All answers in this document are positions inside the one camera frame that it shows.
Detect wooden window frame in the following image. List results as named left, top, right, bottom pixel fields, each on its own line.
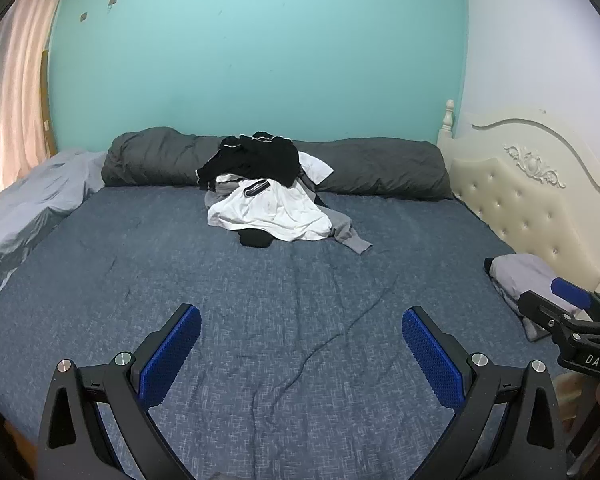
left=39, top=49, right=59, bottom=157

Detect white t-shirt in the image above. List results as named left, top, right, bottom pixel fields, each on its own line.
left=298, top=151, right=334, bottom=184

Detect dark grey rolled duvet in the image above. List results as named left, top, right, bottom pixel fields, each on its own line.
left=101, top=127, right=454, bottom=202

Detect white polo shirt black trim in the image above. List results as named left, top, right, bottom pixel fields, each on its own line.
left=207, top=178, right=333, bottom=242

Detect light grey blanket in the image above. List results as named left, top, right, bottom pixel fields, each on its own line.
left=0, top=149, right=109, bottom=311

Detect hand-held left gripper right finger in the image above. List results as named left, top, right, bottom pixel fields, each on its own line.
left=401, top=306, right=568, bottom=480

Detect black garment with white piping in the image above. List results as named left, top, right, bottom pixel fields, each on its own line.
left=196, top=131, right=301, bottom=192

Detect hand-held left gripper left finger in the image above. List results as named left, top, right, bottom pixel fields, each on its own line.
left=37, top=303, right=202, bottom=480

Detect blue woven bedspread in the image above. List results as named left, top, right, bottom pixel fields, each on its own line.
left=0, top=185, right=561, bottom=480

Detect folded light grey clothes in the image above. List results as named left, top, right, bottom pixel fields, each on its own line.
left=485, top=253, right=597, bottom=344

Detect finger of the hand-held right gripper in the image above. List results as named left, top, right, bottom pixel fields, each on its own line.
left=517, top=290, right=588, bottom=334
left=551, top=276, right=600, bottom=319

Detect pink curtain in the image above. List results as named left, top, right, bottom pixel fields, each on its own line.
left=0, top=0, right=77, bottom=211

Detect grey hoodie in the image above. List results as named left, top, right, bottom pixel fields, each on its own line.
left=203, top=174, right=374, bottom=256

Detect cream tufted headboard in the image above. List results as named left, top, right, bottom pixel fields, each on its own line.
left=436, top=99, right=600, bottom=313

